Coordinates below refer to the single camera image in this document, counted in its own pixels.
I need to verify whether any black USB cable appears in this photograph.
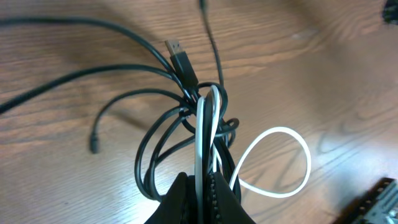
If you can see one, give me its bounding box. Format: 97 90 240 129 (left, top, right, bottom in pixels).
0 17 242 202

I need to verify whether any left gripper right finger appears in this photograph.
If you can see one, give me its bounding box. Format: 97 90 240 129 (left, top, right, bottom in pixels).
206 172 255 224

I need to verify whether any thin black cable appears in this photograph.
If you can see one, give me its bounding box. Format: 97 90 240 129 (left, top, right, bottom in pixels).
89 0 240 155

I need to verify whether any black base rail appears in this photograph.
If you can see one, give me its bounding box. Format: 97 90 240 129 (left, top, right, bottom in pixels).
333 177 397 224

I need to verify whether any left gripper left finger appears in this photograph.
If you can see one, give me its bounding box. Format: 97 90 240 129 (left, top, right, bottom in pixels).
145 172 198 224

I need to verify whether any white USB cable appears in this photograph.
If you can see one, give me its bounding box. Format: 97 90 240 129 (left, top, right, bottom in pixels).
194 85 312 224

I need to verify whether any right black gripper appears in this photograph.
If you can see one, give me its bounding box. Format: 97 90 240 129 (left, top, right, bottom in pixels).
382 0 398 25

